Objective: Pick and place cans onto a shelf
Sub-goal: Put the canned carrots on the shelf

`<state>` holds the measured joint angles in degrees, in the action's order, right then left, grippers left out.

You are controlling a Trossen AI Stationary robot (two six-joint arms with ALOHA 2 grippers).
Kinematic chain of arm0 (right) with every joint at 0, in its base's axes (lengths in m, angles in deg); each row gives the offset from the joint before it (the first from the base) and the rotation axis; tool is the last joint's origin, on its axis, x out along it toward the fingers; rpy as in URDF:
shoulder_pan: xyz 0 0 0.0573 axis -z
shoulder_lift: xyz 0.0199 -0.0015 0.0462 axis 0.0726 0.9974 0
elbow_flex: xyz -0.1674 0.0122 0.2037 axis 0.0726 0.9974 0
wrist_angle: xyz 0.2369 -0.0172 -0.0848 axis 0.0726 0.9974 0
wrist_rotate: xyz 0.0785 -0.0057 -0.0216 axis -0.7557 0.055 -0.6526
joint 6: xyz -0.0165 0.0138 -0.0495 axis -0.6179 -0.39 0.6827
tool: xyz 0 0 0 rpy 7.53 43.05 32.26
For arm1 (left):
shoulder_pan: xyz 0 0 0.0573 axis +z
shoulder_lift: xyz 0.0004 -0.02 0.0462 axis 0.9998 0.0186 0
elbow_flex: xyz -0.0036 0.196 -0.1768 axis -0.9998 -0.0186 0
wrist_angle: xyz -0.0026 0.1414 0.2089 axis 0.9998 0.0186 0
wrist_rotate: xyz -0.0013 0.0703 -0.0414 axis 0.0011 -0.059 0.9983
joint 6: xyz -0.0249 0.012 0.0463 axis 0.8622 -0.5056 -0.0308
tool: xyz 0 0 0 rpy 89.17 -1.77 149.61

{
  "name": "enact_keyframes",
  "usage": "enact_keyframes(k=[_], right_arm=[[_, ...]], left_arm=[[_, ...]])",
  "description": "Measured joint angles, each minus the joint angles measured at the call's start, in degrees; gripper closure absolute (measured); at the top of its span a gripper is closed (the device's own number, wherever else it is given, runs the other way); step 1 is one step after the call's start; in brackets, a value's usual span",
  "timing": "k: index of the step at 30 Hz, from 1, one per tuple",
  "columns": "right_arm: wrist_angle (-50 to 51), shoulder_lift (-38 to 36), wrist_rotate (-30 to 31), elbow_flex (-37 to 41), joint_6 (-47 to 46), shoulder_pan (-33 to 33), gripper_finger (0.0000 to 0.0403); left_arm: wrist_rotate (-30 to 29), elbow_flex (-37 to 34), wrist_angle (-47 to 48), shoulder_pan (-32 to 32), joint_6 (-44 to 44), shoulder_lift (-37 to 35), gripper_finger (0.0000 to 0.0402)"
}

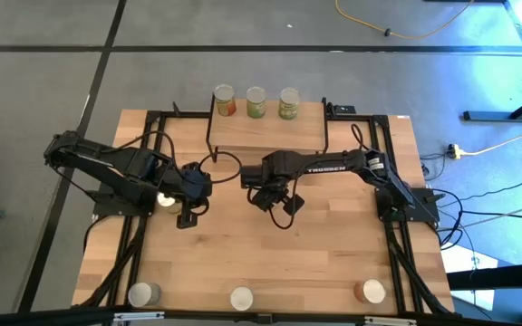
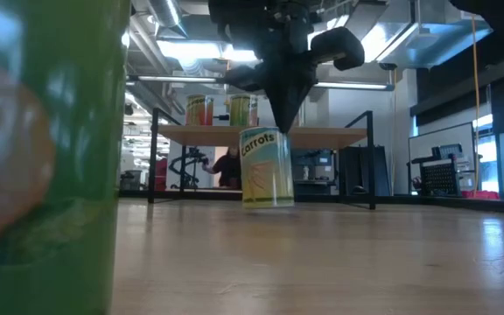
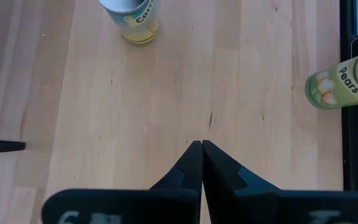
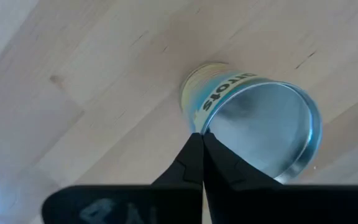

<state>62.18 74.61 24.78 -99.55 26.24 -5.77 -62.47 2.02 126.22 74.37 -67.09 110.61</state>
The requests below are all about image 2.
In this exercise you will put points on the black perforated rack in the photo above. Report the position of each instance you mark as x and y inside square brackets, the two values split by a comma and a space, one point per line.
[442, 179]

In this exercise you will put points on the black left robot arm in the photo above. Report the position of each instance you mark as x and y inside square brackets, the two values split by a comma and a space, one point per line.
[252, 19]

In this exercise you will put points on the wooden shelf black frame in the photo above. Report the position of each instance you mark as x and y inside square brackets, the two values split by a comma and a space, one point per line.
[335, 136]

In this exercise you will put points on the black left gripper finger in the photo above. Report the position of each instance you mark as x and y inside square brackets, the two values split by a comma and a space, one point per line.
[289, 96]

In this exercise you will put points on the black workbench with equipment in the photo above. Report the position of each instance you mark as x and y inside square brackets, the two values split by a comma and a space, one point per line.
[317, 186]

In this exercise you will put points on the black background camera gantry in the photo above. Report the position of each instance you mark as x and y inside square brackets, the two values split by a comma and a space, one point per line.
[222, 117]

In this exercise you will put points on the black background robot arm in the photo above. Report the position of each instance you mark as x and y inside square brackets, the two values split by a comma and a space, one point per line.
[186, 172]

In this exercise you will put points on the red cabinet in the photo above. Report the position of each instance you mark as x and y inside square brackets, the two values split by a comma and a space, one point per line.
[161, 175]

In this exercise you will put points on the grey bin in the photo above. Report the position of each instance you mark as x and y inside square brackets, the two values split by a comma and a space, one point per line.
[131, 180]

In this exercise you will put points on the white bottle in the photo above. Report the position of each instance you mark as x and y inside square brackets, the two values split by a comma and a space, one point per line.
[305, 172]

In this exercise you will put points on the person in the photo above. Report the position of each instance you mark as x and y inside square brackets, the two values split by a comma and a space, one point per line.
[228, 170]

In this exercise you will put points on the green can orange fruit picture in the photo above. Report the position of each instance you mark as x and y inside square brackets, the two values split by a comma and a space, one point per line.
[59, 175]

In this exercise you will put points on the red bin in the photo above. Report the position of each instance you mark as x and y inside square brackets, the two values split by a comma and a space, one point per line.
[481, 194]

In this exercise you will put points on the dark monitor on rack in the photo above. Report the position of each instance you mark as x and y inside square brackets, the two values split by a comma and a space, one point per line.
[446, 152]

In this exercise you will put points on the silver ventilation duct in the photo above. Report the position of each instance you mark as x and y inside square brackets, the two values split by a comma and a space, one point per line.
[166, 15]

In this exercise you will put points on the white partition panel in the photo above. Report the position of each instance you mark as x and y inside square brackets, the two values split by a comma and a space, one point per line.
[436, 135]

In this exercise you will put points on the black cabinet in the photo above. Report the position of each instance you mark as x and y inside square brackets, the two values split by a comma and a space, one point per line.
[357, 170]

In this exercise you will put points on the yellow carrots can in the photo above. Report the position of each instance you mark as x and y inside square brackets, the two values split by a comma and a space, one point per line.
[267, 175]

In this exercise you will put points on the long ceiling light fixture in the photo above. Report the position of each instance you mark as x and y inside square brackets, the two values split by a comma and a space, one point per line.
[177, 79]

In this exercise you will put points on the red yellow pineapple can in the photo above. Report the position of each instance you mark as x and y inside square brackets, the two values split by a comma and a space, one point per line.
[199, 111]

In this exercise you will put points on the black table edge rail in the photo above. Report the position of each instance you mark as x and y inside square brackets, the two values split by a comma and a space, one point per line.
[453, 202]

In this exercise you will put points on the green oranges can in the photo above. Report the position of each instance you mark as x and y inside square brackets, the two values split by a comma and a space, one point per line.
[241, 111]

